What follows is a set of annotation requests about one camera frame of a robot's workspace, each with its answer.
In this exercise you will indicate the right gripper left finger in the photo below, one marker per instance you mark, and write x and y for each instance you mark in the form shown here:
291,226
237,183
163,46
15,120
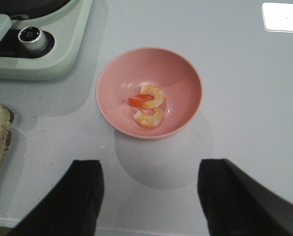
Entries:
71,208

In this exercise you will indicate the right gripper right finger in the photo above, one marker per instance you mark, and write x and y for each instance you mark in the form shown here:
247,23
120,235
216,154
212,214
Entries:
234,204

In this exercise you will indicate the cooked shrimp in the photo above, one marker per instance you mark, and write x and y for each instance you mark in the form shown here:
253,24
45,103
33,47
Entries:
149,120
150,97

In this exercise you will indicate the pink bowl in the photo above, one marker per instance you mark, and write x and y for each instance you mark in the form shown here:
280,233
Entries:
127,73

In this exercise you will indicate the right silver control knob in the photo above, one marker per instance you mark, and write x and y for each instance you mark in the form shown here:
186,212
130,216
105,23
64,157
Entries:
33,39

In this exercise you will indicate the black round frying pan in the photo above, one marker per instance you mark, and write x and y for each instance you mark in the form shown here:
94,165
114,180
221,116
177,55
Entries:
31,8

